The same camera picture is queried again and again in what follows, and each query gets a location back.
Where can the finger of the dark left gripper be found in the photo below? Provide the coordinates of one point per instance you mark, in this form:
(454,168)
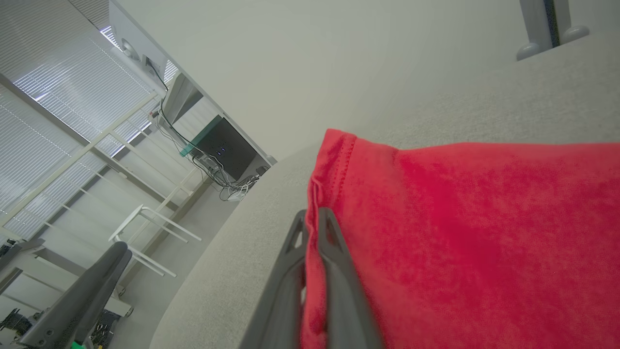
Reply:
(82,295)

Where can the red Bulls jersey white sleeves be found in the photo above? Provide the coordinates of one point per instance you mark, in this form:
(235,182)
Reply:
(484,242)

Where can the white stool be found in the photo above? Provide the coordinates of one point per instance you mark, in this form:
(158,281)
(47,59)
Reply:
(123,225)

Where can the grey fabric sofa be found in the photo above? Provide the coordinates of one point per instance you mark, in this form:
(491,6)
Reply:
(460,106)

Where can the white window frame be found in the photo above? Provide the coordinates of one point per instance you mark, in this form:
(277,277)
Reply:
(72,162)

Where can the grey partition post with feet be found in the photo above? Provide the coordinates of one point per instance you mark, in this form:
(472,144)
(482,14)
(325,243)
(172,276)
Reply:
(535,24)

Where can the grey monitor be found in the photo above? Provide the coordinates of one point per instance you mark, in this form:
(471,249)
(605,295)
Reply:
(181,97)

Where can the black computer tower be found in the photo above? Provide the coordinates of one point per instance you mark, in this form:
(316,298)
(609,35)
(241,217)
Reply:
(227,148)

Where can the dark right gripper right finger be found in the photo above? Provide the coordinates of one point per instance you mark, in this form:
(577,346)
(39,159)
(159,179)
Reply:
(344,300)

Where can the white power strip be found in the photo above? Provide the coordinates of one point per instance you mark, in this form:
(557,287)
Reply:
(237,195)

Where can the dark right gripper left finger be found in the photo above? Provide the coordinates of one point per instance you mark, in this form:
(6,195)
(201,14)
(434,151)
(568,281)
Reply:
(281,310)

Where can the white window blinds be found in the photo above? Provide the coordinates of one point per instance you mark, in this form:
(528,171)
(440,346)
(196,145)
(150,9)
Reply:
(48,97)

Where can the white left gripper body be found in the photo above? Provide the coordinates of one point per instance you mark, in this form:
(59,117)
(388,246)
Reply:
(78,345)

